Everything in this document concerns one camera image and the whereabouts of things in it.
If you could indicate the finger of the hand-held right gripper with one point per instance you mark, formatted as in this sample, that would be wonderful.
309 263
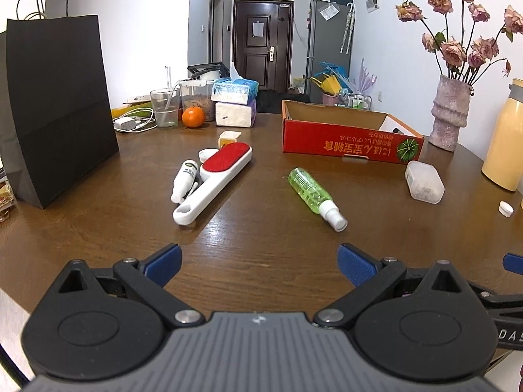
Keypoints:
496 298
513 261

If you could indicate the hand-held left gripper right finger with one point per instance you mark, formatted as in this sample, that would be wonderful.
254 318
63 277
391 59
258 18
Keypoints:
355 265

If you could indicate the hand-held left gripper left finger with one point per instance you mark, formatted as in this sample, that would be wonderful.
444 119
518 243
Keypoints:
165 262

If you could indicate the small white bottle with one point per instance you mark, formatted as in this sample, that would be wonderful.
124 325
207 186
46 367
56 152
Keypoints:
186 175

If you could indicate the white and red lint brush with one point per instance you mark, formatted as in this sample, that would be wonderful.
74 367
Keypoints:
222 167

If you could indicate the red cardboard box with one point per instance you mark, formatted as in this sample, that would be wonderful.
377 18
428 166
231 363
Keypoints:
347 143

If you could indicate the small white cap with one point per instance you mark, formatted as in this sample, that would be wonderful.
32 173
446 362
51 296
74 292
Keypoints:
506 209

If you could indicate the green spray bottle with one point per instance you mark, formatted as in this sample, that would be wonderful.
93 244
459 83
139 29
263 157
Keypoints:
306 188

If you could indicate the translucent plastic container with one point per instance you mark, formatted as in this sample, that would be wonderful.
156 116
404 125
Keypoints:
425 183

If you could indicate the white ribbed bottle cap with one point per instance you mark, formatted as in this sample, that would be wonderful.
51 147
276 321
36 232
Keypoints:
204 154

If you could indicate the yellow thermos jug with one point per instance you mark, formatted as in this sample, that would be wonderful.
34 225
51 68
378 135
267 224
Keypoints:
504 147

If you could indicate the cream plug adapter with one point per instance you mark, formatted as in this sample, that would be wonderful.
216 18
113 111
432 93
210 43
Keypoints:
229 138

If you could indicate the white charger block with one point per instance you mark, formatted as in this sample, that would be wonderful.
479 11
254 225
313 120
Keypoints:
124 123

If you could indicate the orange fruit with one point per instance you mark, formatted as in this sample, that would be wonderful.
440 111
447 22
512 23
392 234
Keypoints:
193 117

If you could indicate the clear glass of water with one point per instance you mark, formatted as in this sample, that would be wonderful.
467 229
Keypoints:
164 114

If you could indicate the yellow flat package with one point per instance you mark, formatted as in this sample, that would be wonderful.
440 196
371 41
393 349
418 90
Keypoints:
122 111

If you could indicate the speckled ceramic vase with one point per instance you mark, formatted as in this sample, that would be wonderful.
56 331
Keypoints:
449 114

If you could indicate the clear plastic snack jar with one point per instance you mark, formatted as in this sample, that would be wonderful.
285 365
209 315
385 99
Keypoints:
196 102

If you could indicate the white tissue pack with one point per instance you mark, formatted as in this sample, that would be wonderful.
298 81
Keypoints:
235 114

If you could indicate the clear organizer with bottles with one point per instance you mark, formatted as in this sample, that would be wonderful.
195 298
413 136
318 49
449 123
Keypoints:
358 101

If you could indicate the clear drinking straw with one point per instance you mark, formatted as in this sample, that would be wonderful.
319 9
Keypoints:
170 96

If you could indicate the pink bucket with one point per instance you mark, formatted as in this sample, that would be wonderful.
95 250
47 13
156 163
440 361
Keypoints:
330 99

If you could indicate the snack packets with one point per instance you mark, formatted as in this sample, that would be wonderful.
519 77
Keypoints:
5 196

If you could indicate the black backpack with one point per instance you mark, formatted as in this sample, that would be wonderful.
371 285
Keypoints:
278 102

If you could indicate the blue tissue pack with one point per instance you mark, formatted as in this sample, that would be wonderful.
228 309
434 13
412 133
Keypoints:
233 90

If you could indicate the black paper bag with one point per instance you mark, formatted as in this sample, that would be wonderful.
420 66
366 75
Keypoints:
57 110

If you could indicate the thin white rod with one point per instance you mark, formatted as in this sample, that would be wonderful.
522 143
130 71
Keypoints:
166 75

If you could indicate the blue plastic rack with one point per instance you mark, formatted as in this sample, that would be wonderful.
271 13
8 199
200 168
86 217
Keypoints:
331 67

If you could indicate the grey refrigerator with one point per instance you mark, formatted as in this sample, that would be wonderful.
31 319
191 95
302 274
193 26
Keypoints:
327 49

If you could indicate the dried pink roses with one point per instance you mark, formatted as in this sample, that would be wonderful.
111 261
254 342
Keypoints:
453 51

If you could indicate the dark brown entrance door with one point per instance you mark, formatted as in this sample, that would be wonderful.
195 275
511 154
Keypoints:
261 57

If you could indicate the white folded umbrella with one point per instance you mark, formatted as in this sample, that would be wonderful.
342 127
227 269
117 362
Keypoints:
347 28

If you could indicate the dark side door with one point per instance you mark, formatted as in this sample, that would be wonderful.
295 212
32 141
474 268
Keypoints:
216 24

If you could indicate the paper sheet on door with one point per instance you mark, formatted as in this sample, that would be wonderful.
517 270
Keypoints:
258 28

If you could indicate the clear plastic bag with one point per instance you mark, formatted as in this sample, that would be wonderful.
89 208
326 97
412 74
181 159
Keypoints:
329 10

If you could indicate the purple wall decoration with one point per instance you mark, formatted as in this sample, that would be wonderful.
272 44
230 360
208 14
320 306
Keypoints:
364 77

